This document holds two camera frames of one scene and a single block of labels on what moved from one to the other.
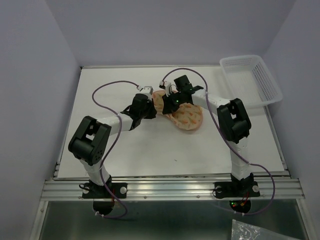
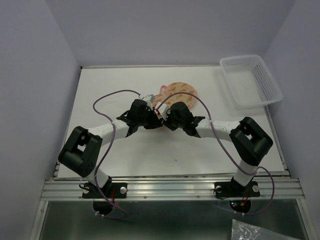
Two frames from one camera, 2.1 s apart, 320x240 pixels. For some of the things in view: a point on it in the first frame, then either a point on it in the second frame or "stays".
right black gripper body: x=174 y=100 to x=171 y=123
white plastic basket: x=248 y=78 stays
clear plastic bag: x=242 y=231 stays
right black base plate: x=223 y=189 stays
